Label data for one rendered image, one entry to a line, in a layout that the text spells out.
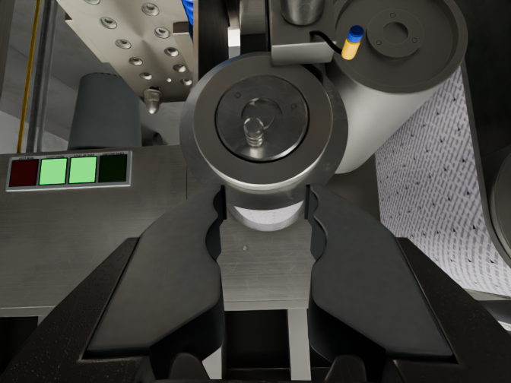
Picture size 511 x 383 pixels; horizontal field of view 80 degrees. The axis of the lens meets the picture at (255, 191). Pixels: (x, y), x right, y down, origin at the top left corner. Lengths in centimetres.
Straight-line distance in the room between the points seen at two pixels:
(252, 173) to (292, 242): 34
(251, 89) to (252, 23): 45
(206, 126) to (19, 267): 55
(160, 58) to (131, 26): 8
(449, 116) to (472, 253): 13
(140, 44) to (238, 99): 32
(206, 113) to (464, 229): 25
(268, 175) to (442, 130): 19
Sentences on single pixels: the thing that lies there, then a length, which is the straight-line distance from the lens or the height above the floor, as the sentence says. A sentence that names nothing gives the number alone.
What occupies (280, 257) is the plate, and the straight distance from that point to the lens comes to 57.
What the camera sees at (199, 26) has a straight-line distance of 35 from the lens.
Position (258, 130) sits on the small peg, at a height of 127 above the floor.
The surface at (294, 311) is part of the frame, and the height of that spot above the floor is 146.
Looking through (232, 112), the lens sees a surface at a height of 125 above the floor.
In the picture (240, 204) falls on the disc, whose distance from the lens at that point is 26.
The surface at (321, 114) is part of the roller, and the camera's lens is 26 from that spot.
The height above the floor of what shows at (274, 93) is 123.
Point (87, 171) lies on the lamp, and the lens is 69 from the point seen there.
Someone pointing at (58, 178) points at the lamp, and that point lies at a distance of 71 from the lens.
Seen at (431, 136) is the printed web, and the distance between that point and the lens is 38.
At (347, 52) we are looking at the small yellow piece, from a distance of 22.
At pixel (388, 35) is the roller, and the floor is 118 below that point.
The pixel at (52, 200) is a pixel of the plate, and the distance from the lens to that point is 72.
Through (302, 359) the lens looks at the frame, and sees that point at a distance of 60.
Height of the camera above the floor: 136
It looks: 12 degrees down
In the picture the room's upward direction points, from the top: 178 degrees clockwise
